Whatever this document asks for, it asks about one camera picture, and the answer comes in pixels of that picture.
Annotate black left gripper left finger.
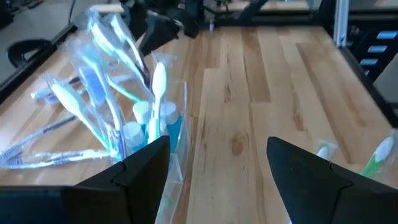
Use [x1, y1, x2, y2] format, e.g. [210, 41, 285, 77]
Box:
[60, 136, 171, 224]

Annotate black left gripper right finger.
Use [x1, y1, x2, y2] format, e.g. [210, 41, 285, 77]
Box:
[267, 137, 398, 224]

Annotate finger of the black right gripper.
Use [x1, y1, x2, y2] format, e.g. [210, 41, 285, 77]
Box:
[174, 11, 200, 40]
[138, 15, 181, 57]

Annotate clear acrylic organizer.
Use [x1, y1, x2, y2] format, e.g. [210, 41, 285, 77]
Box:
[119, 81, 191, 224]

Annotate teal toothbrush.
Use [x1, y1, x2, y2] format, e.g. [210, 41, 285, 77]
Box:
[86, 14, 147, 105]

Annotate toothbrushes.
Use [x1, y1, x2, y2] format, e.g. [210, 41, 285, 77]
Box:
[45, 76, 116, 160]

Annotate black control box with labels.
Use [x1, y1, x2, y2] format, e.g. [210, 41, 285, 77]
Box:
[349, 26, 398, 83]

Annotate black arched frame handle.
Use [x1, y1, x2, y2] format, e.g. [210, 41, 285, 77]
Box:
[6, 38, 54, 70]

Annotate silver aluminium extrusion post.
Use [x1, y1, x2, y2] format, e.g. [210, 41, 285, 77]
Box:
[333, 0, 349, 48]

